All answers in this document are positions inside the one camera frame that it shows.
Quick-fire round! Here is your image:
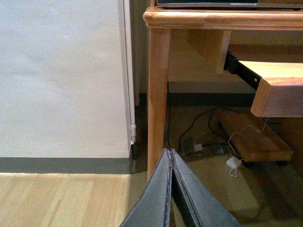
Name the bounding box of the wooden wheeled floor stand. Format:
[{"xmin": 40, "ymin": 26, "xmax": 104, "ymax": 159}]
[{"xmin": 217, "ymin": 110, "xmax": 294, "ymax": 165}]

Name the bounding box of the white charger cable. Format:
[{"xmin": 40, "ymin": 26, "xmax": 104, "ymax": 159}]
[{"xmin": 228, "ymin": 117, "xmax": 269, "ymax": 164}]

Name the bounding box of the silver open laptop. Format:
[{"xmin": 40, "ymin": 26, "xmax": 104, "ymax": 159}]
[{"xmin": 156, "ymin": 0, "xmax": 303, "ymax": 10}]

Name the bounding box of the wooden computer desk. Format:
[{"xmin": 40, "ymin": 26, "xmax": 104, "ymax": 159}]
[{"xmin": 143, "ymin": 1, "xmax": 303, "ymax": 176}]

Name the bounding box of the black drawer slide rail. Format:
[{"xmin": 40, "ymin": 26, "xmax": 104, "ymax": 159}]
[{"xmin": 223, "ymin": 51, "xmax": 261, "ymax": 90}]

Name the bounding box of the white power adapter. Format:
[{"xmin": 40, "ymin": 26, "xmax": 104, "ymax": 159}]
[{"xmin": 226, "ymin": 156, "xmax": 242, "ymax": 178}]

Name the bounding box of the floor power strip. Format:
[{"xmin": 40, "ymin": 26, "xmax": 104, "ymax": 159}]
[{"xmin": 180, "ymin": 134, "xmax": 227, "ymax": 156}]

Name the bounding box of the black power cable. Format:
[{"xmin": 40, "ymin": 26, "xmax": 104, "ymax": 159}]
[{"xmin": 178, "ymin": 106, "xmax": 237, "ymax": 155}]

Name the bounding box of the wooden sliding keyboard tray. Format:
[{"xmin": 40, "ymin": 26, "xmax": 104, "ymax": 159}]
[{"xmin": 240, "ymin": 61, "xmax": 303, "ymax": 117}]

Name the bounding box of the white wall pipe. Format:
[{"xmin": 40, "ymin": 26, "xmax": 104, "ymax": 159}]
[{"xmin": 123, "ymin": 0, "xmax": 136, "ymax": 145}]

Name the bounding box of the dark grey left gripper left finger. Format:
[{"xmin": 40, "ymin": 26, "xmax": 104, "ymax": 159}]
[{"xmin": 120, "ymin": 148, "xmax": 172, "ymax": 227}]

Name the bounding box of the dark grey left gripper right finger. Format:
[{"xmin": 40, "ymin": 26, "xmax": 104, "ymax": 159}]
[{"xmin": 170, "ymin": 150, "xmax": 242, "ymax": 227}]

